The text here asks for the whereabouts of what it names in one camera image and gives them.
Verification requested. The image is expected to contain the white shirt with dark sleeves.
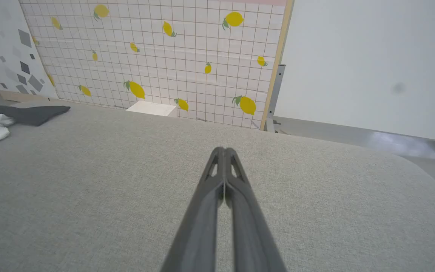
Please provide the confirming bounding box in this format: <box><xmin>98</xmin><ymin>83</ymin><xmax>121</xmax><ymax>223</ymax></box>
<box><xmin>0</xmin><ymin>102</ymin><xmax>71</xmax><ymax>148</ymax></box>

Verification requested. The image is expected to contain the white box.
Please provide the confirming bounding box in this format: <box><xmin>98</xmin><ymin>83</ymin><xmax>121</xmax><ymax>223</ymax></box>
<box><xmin>126</xmin><ymin>100</ymin><xmax>177</xmax><ymax>117</ymax></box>

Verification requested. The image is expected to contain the light grey fabric sofa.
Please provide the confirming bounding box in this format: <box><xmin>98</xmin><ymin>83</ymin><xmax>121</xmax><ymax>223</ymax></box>
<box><xmin>0</xmin><ymin>99</ymin><xmax>435</xmax><ymax>272</ymax></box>

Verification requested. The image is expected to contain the plain white partition panel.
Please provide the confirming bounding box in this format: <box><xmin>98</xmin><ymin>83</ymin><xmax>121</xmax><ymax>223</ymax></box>
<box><xmin>273</xmin><ymin>0</ymin><xmax>435</xmax><ymax>144</ymax></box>

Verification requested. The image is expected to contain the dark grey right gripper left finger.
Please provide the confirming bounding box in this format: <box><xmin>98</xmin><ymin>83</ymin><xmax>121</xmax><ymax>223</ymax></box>
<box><xmin>160</xmin><ymin>147</ymin><xmax>226</xmax><ymax>272</ymax></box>

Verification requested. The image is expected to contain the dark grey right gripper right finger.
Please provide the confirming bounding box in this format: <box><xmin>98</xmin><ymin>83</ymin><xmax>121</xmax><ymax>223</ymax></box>
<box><xmin>224</xmin><ymin>147</ymin><xmax>288</xmax><ymax>272</ymax></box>

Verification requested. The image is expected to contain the grey terrazzo print panel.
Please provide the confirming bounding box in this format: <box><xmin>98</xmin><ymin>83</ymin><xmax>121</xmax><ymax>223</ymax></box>
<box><xmin>0</xmin><ymin>0</ymin><xmax>58</xmax><ymax>102</ymax></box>

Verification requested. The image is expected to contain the lemon print grid panel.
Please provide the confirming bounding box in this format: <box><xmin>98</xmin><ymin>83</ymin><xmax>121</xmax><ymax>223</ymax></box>
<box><xmin>19</xmin><ymin>0</ymin><xmax>295</xmax><ymax>131</ymax></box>

